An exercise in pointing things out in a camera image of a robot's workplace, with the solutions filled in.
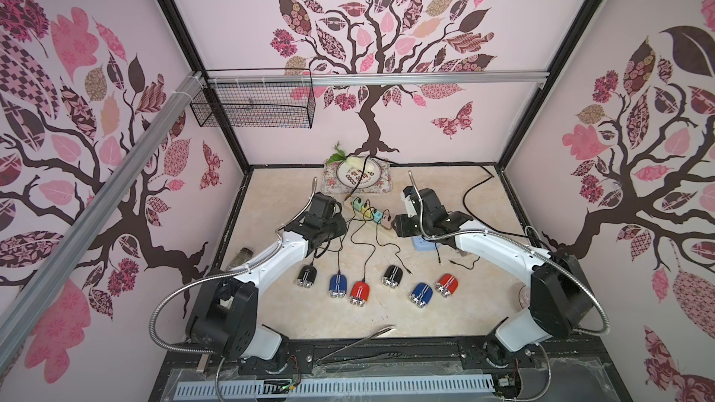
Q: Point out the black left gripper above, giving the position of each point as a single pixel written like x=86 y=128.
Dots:
x=343 y=227

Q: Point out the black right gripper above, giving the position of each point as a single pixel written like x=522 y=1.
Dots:
x=404 y=223

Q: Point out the red electric shaver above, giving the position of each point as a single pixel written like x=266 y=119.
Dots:
x=359 y=294
x=447 y=285

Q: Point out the black electric shaver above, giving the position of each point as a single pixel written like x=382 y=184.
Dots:
x=393 y=276
x=307 y=276

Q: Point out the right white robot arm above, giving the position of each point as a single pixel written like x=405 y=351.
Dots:
x=559 y=294

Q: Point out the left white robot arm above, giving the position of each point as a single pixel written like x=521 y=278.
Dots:
x=224 y=320

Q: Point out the blue electric shaver left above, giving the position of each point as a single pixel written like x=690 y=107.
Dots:
x=338 y=286

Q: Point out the blue electric shaver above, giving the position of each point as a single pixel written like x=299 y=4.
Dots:
x=421 y=295
x=338 y=286

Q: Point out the blue electric shaver right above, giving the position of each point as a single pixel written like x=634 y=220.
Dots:
x=421 y=295

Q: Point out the blue square power cube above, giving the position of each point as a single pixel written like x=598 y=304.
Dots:
x=422 y=245

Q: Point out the floral rectangular tray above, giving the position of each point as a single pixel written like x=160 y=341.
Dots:
x=331 y=185

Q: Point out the beige power strip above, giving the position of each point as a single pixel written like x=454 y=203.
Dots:
x=364 y=208

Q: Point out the white plate with red print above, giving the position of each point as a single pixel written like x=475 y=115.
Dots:
x=359 y=178

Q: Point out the green leaf sprig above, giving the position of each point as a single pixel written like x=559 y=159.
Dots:
x=339 y=155

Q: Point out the pale green vegetable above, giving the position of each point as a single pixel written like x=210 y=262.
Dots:
x=355 y=162

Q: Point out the glass spice jar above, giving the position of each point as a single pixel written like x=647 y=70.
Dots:
x=243 y=256

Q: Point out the metal tongs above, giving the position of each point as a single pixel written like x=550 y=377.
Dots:
x=374 y=335

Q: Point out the black wire basket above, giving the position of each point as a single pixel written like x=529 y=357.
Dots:
x=256 y=98

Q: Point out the aluminium rail back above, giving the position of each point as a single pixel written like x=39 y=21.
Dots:
x=350 y=80

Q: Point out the aluminium rail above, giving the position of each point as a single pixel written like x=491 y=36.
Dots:
x=350 y=80
x=35 y=298

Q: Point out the white slotted cable duct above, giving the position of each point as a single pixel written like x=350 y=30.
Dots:
x=333 y=387

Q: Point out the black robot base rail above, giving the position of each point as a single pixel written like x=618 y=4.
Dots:
x=578 y=369

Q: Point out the aluminium rail left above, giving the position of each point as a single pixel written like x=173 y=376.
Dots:
x=35 y=298

